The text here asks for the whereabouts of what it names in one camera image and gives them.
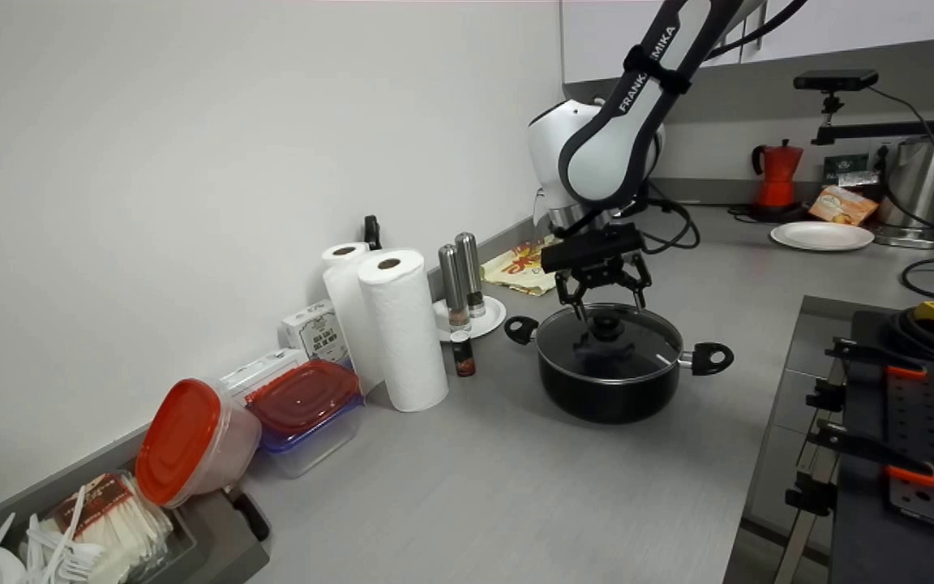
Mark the white plastic container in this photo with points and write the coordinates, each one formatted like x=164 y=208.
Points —
x=258 y=375

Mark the dark grey metal platform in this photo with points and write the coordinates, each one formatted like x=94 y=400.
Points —
x=793 y=379

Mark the black cooking pot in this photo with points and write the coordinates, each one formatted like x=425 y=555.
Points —
x=599 y=397

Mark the dark bottle with black cap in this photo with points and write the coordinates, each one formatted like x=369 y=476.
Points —
x=371 y=230

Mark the round container with orange lid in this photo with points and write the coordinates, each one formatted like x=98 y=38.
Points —
x=179 y=443

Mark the small spice bottle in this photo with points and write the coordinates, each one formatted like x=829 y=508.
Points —
x=465 y=360

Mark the steel electric kettle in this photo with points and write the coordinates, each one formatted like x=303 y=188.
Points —
x=924 y=182

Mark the clear container with red lid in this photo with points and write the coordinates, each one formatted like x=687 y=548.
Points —
x=306 y=400

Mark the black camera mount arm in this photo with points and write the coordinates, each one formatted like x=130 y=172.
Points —
x=891 y=130

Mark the black camera on mount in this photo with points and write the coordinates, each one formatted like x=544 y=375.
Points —
x=834 y=82

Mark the glass lid with black knob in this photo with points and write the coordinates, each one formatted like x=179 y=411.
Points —
x=632 y=346

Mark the white plate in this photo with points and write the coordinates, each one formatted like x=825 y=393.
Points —
x=821 y=238

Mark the yellow red patterned kitchen towel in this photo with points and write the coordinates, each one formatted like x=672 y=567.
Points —
x=516 y=270

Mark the grey plastic bin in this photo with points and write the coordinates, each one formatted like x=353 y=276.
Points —
x=212 y=547

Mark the red moka pot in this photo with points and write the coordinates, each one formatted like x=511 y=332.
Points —
x=779 y=181

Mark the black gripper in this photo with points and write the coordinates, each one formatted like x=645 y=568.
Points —
x=601 y=276

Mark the small dark box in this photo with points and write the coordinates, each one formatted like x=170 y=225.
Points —
x=852 y=171

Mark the small white carton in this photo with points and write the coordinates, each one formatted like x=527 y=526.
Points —
x=317 y=329

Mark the steel spice grinder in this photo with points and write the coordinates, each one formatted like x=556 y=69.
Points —
x=473 y=263
x=453 y=280

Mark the small white saucer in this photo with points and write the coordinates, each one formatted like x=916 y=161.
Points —
x=490 y=318

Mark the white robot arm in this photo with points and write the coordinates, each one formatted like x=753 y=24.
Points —
x=607 y=150

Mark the orange snack packet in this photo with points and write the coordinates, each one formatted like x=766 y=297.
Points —
x=844 y=206

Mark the white paper towel roll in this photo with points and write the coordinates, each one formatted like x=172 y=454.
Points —
x=408 y=336
x=341 y=293

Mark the white plastic cutlery bundle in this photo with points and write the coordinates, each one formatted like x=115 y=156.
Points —
x=112 y=535

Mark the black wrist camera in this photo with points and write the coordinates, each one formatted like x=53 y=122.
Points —
x=593 y=248

